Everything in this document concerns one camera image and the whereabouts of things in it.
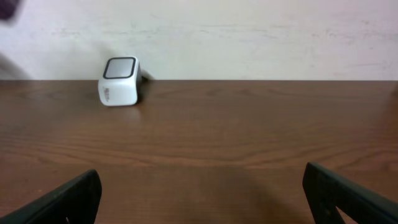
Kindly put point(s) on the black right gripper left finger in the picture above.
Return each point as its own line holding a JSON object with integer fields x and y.
{"x": 76, "y": 201}

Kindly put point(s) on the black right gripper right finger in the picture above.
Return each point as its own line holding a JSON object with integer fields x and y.
{"x": 328, "y": 194}

